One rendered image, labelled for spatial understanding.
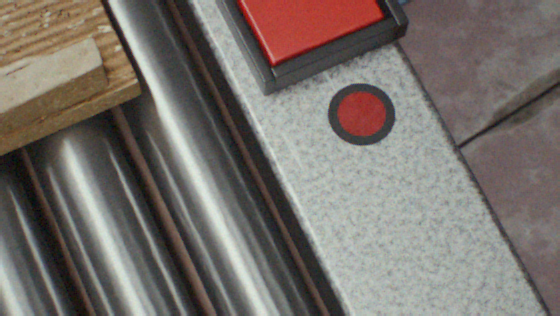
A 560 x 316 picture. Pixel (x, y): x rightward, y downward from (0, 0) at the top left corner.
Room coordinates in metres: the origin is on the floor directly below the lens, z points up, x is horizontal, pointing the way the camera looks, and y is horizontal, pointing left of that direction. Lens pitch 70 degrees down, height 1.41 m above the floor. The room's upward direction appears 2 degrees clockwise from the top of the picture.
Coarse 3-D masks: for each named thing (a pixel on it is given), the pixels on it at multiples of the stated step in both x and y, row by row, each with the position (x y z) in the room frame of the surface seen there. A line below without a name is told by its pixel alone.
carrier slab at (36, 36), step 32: (0, 0) 0.25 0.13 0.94; (32, 0) 0.25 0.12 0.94; (64, 0) 0.25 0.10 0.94; (96, 0) 0.25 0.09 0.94; (0, 32) 0.23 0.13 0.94; (32, 32) 0.23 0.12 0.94; (64, 32) 0.23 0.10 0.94; (96, 32) 0.23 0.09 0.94; (0, 64) 0.22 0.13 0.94; (128, 64) 0.22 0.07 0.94; (96, 96) 0.20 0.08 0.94; (128, 96) 0.21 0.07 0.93; (32, 128) 0.19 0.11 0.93
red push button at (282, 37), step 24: (240, 0) 0.26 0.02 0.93; (264, 0) 0.26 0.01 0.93; (288, 0) 0.26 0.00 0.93; (312, 0) 0.26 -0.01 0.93; (336, 0) 0.26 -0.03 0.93; (360, 0) 0.26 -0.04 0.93; (264, 24) 0.25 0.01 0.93; (288, 24) 0.25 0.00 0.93; (312, 24) 0.25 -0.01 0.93; (336, 24) 0.25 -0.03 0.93; (360, 24) 0.25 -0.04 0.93; (264, 48) 0.23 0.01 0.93; (288, 48) 0.23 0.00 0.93; (312, 48) 0.23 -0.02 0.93
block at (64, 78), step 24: (72, 48) 0.21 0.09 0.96; (96, 48) 0.21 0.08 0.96; (24, 72) 0.20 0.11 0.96; (48, 72) 0.20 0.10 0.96; (72, 72) 0.20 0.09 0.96; (96, 72) 0.21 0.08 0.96; (0, 96) 0.19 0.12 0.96; (24, 96) 0.19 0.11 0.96; (48, 96) 0.19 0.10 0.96; (72, 96) 0.20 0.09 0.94; (0, 120) 0.18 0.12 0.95; (24, 120) 0.19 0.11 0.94
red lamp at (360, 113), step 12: (348, 96) 0.22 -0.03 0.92; (360, 96) 0.22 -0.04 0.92; (372, 96) 0.22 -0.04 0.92; (348, 108) 0.21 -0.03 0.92; (360, 108) 0.21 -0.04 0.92; (372, 108) 0.21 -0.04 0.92; (348, 120) 0.20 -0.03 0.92; (360, 120) 0.20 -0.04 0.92; (372, 120) 0.20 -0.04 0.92; (384, 120) 0.20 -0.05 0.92; (348, 132) 0.20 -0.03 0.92; (360, 132) 0.20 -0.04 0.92; (372, 132) 0.20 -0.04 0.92
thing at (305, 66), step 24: (216, 0) 0.26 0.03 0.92; (384, 0) 0.26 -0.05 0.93; (240, 24) 0.24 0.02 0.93; (384, 24) 0.25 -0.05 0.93; (240, 48) 0.24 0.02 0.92; (336, 48) 0.23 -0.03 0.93; (360, 48) 0.24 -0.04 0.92; (264, 72) 0.22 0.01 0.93; (288, 72) 0.22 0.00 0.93; (312, 72) 0.23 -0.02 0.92
